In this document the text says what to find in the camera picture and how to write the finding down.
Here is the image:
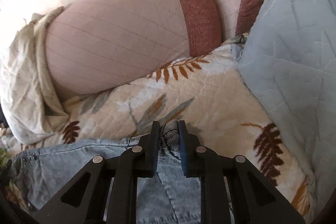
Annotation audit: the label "cream leaf-print fleece blanket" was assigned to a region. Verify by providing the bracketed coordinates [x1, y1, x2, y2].
[1, 46, 312, 219]

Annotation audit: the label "grey-blue denim pants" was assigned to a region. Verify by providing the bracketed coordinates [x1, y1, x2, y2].
[1, 120, 201, 223]

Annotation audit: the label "green leaf-print fabric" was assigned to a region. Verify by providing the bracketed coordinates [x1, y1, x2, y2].
[0, 148, 11, 172]

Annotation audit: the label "pink and maroon bolster cushion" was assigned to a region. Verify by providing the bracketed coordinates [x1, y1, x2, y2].
[46, 0, 222, 101]

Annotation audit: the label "white leaf-print pillow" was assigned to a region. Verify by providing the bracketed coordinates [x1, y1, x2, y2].
[1, 7, 69, 145]

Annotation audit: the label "light blue quilted cover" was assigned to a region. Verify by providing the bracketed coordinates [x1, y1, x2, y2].
[231, 0, 336, 188]

